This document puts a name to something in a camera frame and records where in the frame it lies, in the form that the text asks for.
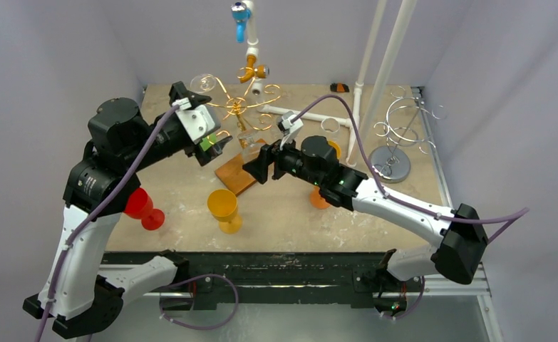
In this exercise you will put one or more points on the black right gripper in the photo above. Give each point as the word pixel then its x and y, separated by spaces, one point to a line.
pixel 269 160

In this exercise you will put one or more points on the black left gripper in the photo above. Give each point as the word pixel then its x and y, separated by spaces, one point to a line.
pixel 179 88

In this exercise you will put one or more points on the clear wine glass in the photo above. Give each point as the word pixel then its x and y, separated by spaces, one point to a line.
pixel 330 129
pixel 203 83

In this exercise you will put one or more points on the green plastic goblet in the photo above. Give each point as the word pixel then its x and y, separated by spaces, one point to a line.
pixel 207 142

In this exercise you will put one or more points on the small clear glass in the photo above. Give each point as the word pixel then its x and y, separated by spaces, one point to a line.
pixel 249 144

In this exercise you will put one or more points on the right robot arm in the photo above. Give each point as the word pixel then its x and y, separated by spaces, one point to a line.
pixel 455 241

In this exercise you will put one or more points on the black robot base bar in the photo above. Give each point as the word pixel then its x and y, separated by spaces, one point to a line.
pixel 356 279

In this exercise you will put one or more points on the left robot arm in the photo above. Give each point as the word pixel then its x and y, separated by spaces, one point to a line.
pixel 102 188

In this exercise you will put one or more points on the chrome spiral glass rack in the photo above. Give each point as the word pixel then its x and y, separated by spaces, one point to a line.
pixel 390 160

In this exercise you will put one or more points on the yellow-orange plastic goblet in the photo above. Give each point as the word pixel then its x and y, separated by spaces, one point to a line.
pixel 223 206

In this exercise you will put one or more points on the orange plastic goblet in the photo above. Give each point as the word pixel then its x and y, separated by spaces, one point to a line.
pixel 317 200

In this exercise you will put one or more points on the yellow plastic goblet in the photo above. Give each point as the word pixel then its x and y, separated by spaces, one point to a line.
pixel 336 147

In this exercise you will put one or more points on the yellow faucet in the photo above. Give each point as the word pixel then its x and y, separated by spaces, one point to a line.
pixel 252 70

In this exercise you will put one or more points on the red plastic goblet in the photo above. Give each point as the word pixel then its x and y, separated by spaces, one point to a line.
pixel 140 207

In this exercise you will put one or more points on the blue faucet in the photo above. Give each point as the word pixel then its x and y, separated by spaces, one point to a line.
pixel 241 14

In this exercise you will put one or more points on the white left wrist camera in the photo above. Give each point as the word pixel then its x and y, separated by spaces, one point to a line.
pixel 198 120

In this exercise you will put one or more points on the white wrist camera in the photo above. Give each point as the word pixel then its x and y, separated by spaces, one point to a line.
pixel 289 124
pixel 198 120

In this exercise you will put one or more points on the gold wire wine glass rack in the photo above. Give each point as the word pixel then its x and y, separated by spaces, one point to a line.
pixel 231 174

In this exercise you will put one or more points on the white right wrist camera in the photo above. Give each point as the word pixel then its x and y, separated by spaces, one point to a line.
pixel 289 124

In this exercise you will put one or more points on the white PVC pipe frame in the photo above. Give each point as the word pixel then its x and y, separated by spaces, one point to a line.
pixel 252 41

